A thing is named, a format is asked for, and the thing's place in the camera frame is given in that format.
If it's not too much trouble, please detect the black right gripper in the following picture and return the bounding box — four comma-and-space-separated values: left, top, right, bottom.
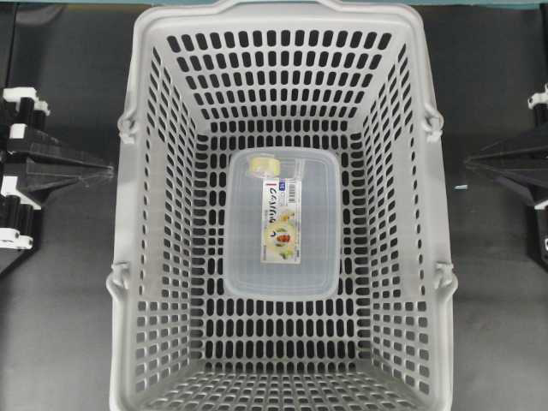
466, 84, 547, 262

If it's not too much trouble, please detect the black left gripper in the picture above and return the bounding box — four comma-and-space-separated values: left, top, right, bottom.
1, 86, 114, 249

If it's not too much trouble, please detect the grey plastic shopping basket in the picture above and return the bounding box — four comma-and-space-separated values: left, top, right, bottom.
106, 1, 458, 410

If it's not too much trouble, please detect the cellophane tape roll in packaging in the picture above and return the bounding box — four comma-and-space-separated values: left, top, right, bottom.
247, 152, 306, 180

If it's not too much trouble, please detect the clear plastic food container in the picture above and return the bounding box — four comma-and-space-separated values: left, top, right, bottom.
223, 147, 342, 302

